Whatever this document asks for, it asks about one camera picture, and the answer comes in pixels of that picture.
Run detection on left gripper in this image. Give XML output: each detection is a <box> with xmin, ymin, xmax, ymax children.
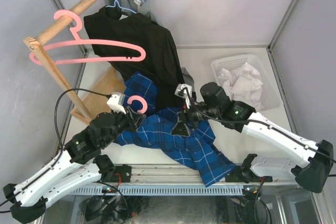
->
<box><xmin>102</xmin><ymin>104</ymin><xmax>146</xmax><ymax>147</ymax></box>

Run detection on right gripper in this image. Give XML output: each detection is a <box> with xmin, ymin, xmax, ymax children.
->
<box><xmin>170</xmin><ymin>98</ymin><xmax>219</xmax><ymax>137</ymax></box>

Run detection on pink hanger of plaid shirt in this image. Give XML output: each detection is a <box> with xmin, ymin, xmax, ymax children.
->
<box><xmin>127</xmin><ymin>95</ymin><xmax>148</xmax><ymax>114</ymax></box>

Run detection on blue plaid shirt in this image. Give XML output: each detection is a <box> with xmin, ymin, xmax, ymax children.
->
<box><xmin>116</xmin><ymin>72</ymin><xmax>236</xmax><ymax>187</ymax></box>

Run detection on white shirt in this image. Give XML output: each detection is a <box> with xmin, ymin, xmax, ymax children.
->
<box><xmin>217</xmin><ymin>63</ymin><xmax>264</xmax><ymax>110</ymax></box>

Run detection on pink hanger of white shirt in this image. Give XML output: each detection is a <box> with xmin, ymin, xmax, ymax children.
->
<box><xmin>28</xmin><ymin>9</ymin><xmax>146</xmax><ymax>66</ymax></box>

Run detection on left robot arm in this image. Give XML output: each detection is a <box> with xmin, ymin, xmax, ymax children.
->
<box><xmin>3</xmin><ymin>106</ymin><xmax>146</xmax><ymax>223</ymax></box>

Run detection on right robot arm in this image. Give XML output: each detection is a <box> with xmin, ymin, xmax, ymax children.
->
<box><xmin>171</xmin><ymin>82</ymin><xmax>335</xmax><ymax>193</ymax></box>

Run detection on black shirt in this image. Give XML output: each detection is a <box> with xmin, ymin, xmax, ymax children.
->
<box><xmin>83</xmin><ymin>7</ymin><xmax>184</xmax><ymax>110</ymax></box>

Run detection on grey shirt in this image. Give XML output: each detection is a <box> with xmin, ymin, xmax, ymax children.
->
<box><xmin>105</xmin><ymin>0</ymin><xmax>194</xmax><ymax>88</ymax></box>

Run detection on wooden clothes rack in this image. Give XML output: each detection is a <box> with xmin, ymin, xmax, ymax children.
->
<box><xmin>23</xmin><ymin>0</ymin><xmax>150</xmax><ymax>126</ymax></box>

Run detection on white plastic basket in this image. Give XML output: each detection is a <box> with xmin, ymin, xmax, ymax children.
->
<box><xmin>211</xmin><ymin>54</ymin><xmax>282</xmax><ymax>112</ymax></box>

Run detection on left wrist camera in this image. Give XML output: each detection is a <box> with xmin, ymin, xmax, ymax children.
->
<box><xmin>107</xmin><ymin>92</ymin><xmax>126</xmax><ymax>114</ymax></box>

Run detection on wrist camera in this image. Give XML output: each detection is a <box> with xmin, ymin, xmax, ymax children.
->
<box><xmin>174</xmin><ymin>83</ymin><xmax>192</xmax><ymax>109</ymax></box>
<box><xmin>107</xmin><ymin>92</ymin><xmax>126</xmax><ymax>114</ymax></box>

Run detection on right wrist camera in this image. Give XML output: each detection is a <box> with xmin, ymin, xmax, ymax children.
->
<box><xmin>174</xmin><ymin>83</ymin><xmax>192</xmax><ymax>109</ymax></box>

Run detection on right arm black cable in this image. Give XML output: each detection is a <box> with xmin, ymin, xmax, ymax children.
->
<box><xmin>181</xmin><ymin>87</ymin><xmax>336</xmax><ymax>177</ymax></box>

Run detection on aluminium mounting rail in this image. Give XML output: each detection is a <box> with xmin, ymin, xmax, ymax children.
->
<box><xmin>41</xmin><ymin>163</ymin><xmax>297</xmax><ymax>184</ymax></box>

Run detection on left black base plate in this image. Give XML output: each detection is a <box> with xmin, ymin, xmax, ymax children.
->
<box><xmin>111</xmin><ymin>164</ymin><xmax>132</xmax><ymax>183</ymax></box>

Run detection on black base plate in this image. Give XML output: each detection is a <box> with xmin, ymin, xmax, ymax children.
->
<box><xmin>225</xmin><ymin>166</ymin><xmax>273</xmax><ymax>184</ymax></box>
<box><xmin>111</xmin><ymin>164</ymin><xmax>132</xmax><ymax>183</ymax></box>

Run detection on slotted grey cable duct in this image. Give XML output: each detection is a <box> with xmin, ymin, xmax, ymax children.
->
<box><xmin>71</xmin><ymin>184</ymin><xmax>244</xmax><ymax>196</ymax></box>

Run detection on left camera black cable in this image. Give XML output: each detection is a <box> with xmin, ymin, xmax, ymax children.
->
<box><xmin>54</xmin><ymin>88</ymin><xmax>111</xmax><ymax>156</ymax></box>

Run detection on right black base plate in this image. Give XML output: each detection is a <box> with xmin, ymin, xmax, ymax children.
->
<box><xmin>225</xmin><ymin>166</ymin><xmax>273</xmax><ymax>184</ymax></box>

